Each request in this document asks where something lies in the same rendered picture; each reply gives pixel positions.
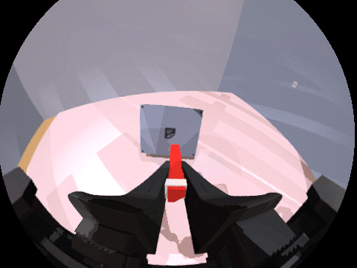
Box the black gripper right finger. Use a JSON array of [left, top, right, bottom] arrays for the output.
[[181, 161, 283, 255]]

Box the dark red peg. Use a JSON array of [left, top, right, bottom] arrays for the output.
[[164, 145, 187, 202]]

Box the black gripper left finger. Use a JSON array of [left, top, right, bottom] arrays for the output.
[[68, 160, 170, 254]]

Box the grey sloped panel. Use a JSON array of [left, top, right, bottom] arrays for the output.
[[140, 104, 203, 157]]

